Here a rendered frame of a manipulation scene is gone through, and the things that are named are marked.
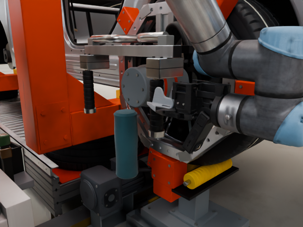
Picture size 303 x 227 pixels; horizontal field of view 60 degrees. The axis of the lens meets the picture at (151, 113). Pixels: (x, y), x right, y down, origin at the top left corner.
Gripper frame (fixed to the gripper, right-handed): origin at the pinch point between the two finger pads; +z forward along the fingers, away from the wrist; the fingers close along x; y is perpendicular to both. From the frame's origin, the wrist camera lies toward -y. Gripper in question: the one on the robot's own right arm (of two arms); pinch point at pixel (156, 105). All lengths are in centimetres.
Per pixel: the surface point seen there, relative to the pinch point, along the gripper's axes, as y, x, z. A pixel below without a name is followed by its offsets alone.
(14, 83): -24, -38, 256
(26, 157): -50, 2, 109
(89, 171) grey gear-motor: -42, -9, 55
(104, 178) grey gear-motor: -42, -11, 44
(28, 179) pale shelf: -38, 17, 57
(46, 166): -44, 2, 77
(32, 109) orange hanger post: -11, 10, 63
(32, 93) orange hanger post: -4, 10, 63
